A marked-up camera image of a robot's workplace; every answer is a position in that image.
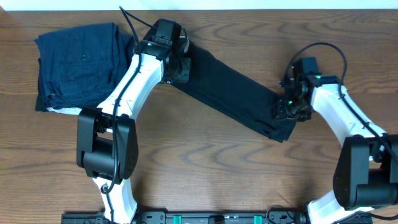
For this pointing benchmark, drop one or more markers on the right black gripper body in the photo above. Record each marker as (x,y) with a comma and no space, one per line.
(283,109)

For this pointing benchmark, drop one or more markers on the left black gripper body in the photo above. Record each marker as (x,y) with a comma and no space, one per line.
(182,71)

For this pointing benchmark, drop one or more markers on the black polo shirt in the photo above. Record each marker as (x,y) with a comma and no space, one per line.
(226,90)

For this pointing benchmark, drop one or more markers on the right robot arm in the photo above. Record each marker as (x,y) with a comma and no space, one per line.
(365,177)

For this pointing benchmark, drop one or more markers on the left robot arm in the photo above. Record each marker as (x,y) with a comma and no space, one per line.
(107,147)

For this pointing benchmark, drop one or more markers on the folded dark blue garment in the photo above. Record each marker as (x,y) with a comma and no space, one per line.
(83,65)

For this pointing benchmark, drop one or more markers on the folded black garment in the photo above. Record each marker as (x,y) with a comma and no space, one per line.
(41,104)

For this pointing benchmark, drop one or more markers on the folded white garment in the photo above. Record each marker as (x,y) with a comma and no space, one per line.
(68,111)

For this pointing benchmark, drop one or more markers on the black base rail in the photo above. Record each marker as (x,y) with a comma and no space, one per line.
(275,216)

